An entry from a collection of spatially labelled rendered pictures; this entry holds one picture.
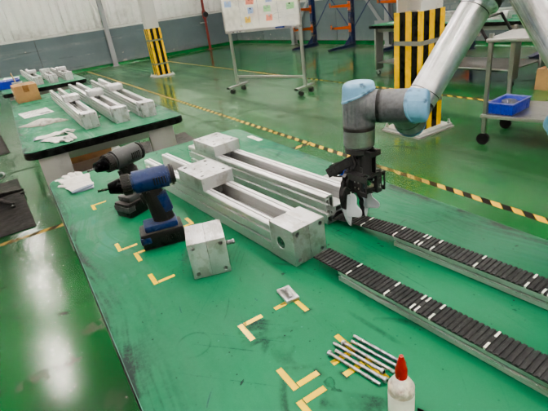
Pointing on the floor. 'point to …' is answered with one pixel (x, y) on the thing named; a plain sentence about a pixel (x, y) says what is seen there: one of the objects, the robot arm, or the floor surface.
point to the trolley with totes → (510, 102)
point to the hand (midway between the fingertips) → (355, 216)
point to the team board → (286, 19)
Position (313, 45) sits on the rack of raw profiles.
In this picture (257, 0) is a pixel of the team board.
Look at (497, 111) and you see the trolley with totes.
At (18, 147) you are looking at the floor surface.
